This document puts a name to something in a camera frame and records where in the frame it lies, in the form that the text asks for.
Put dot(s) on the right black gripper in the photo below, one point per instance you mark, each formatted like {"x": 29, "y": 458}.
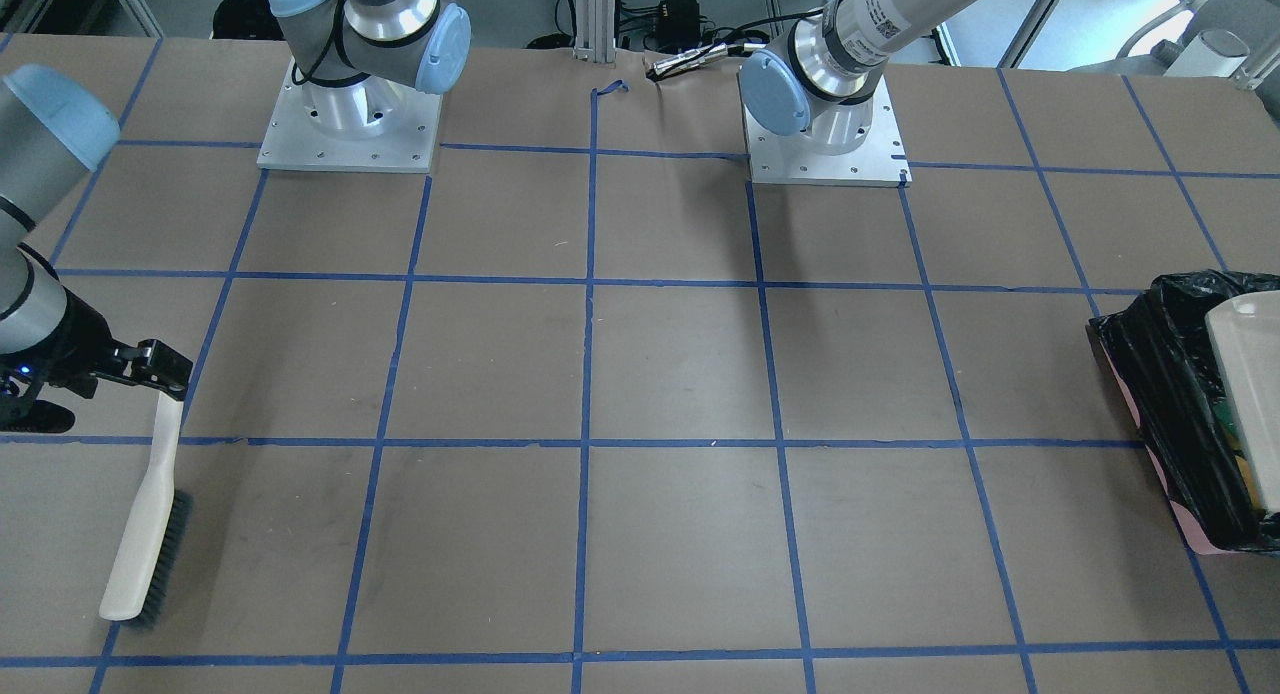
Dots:
{"x": 78, "y": 340}

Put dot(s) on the beige hand brush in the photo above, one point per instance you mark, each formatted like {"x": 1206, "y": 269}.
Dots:
{"x": 145, "y": 559}

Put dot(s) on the yellow green sponge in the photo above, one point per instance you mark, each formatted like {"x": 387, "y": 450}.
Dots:
{"x": 1226, "y": 420}

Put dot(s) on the beige plastic dustpan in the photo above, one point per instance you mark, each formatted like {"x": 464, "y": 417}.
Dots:
{"x": 1244, "y": 335}

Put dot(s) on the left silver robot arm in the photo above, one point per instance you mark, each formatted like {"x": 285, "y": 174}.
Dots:
{"x": 817, "y": 82}

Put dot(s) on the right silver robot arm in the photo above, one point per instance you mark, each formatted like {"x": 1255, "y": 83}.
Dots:
{"x": 355, "y": 61}

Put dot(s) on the black lined trash bin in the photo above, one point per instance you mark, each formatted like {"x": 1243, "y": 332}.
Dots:
{"x": 1158, "y": 349}

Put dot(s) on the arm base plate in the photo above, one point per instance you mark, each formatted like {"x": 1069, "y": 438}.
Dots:
{"x": 373, "y": 126}
{"x": 858, "y": 146}

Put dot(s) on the aluminium frame post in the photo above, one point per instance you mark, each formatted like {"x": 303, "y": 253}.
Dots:
{"x": 595, "y": 30}

